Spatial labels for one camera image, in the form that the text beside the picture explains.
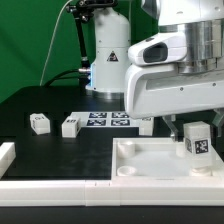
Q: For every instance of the white U-shaped fence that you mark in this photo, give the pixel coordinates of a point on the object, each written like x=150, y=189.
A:
x=199, y=191

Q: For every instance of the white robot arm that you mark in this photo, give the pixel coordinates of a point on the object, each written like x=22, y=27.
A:
x=178, y=70

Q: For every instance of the white square tabletop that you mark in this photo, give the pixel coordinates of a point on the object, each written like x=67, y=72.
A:
x=156, y=158

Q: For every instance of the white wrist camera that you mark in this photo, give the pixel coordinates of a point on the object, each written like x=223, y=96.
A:
x=159, y=49

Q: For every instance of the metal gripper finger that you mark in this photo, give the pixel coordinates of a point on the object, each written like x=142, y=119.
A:
x=169, y=120
x=218, y=120

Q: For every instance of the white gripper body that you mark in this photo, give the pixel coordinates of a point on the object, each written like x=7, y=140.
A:
x=158, y=90

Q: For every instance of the white sheet with tags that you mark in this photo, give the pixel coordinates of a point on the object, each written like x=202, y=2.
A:
x=105, y=119

